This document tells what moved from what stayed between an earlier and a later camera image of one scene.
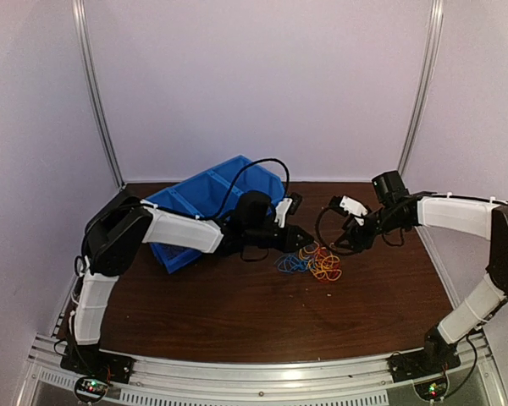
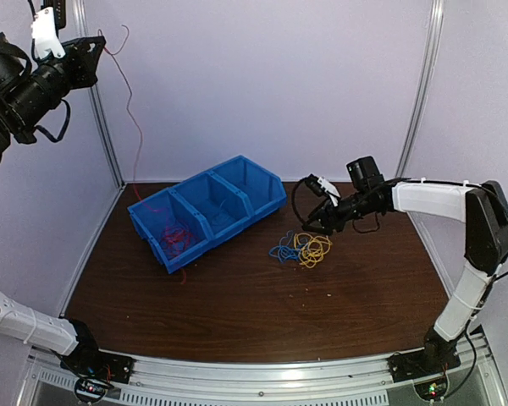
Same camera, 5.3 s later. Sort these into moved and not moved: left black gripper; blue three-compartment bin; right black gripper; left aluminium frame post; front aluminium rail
Moved: left black gripper; right black gripper
Not moved: left aluminium frame post; blue three-compartment bin; front aluminium rail
